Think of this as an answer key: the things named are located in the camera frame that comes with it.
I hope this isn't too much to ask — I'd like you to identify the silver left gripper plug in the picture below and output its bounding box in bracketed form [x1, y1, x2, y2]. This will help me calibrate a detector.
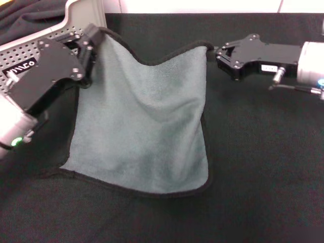
[6, 74, 19, 89]

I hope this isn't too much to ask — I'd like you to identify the black cloth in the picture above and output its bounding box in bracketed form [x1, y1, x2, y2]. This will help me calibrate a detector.
[0, 0, 71, 46]

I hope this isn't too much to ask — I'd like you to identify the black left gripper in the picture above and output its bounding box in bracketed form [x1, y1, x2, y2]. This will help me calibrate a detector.
[7, 23, 105, 112]

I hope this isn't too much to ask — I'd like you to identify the black tablecloth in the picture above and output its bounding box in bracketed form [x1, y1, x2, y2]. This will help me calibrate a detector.
[0, 12, 324, 243]

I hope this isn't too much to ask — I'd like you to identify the grey towel with black edge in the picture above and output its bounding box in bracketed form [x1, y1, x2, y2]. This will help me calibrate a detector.
[59, 26, 216, 198]

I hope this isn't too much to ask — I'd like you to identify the grey perforated storage box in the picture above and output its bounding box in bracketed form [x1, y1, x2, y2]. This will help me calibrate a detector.
[0, 0, 108, 87]

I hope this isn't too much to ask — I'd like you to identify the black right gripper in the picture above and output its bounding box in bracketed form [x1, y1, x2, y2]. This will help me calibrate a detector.
[207, 33, 304, 82]

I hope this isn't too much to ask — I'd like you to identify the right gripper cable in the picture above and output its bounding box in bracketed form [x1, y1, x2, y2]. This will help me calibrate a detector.
[268, 66, 324, 101]

